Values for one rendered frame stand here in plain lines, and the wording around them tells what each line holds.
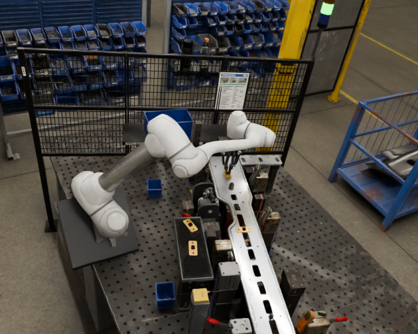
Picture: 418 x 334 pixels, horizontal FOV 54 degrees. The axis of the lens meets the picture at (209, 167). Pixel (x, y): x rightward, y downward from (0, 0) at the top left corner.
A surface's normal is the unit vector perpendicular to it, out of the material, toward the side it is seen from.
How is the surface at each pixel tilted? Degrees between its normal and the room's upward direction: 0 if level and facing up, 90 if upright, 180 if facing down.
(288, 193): 0
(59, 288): 0
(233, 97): 90
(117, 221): 47
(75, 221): 42
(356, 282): 0
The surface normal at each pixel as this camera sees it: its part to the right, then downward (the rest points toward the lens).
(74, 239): 0.39, -0.18
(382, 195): 0.11, -0.77
